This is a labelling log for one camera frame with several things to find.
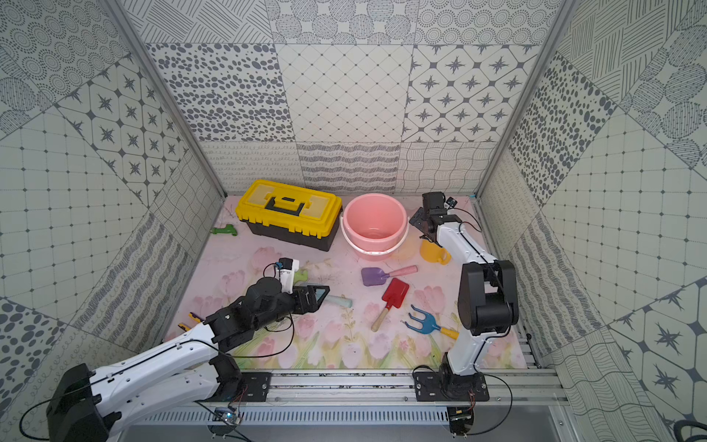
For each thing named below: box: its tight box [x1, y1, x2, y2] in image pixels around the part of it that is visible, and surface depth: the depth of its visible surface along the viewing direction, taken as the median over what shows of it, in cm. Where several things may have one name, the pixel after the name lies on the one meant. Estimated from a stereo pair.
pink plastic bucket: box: [339, 192, 410, 262], surface depth 94 cm
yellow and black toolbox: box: [234, 179, 344, 252], surface depth 96 cm
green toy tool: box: [209, 223, 239, 237], surface depth 109 cm
